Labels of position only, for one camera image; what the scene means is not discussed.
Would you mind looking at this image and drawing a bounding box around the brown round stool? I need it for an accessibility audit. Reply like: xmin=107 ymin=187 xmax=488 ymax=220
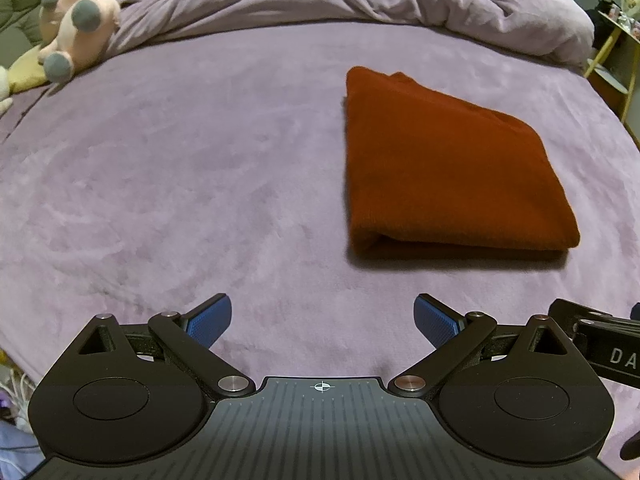
xmin=589 ymin=66 xmax=632 ymax=113

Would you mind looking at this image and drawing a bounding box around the pink plush toy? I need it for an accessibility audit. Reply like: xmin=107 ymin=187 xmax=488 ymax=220
xmin=37 ymin=0 xmax=122 ymax=83

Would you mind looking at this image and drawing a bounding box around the yellow-legged side table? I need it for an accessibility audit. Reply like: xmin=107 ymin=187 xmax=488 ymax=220
xmin=585 ymin=10 xmax=640 ymax=126

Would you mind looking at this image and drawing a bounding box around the white cable bundle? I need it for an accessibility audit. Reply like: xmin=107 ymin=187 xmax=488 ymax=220
xmin=0 ymin=360 xmax=38 ymax=431

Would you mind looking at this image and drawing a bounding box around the pale purple cloth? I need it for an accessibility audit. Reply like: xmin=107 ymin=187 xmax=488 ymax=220
xmin=0 ymin=420 xmax=46 ymax=480

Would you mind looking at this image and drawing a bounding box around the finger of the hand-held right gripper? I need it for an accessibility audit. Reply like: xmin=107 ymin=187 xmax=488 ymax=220
xmin=547 ymin=298 xmax=640 ymax=333

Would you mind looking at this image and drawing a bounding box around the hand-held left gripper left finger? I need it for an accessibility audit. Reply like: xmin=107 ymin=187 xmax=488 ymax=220
xmin=72 ymin=294 xmax=256 ymax=398

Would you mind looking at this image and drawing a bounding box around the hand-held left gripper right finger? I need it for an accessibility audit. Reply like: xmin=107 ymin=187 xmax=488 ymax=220
xmin=389 ymin=294 xmax=573 ymax=398

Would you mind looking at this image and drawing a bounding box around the red knit cardigan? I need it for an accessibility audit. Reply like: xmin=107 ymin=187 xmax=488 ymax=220
xmin=342 ymin=66 xmax=581 ymax=263

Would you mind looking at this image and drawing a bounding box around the yellow pillow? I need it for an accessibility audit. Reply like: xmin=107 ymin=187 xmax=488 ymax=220
xmin=7 ymin=45 xmax=51 ymax=93

